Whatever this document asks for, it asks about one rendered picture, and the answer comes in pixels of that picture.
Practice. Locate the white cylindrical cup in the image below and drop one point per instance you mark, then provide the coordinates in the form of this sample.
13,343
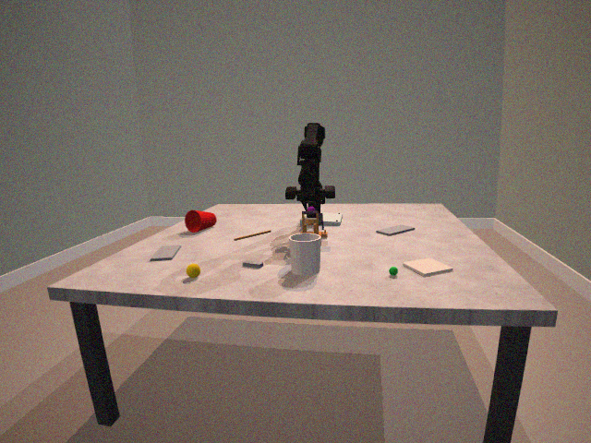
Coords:
305,253

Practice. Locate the orange toy catapult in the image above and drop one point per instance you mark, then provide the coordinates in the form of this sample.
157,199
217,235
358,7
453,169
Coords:
315,223

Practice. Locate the yellow ball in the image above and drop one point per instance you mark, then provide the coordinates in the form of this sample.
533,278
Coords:
193,270

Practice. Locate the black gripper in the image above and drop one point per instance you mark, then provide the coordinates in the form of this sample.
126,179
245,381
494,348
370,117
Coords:
291,193

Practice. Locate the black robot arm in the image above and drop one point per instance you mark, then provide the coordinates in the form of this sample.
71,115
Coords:
310,151

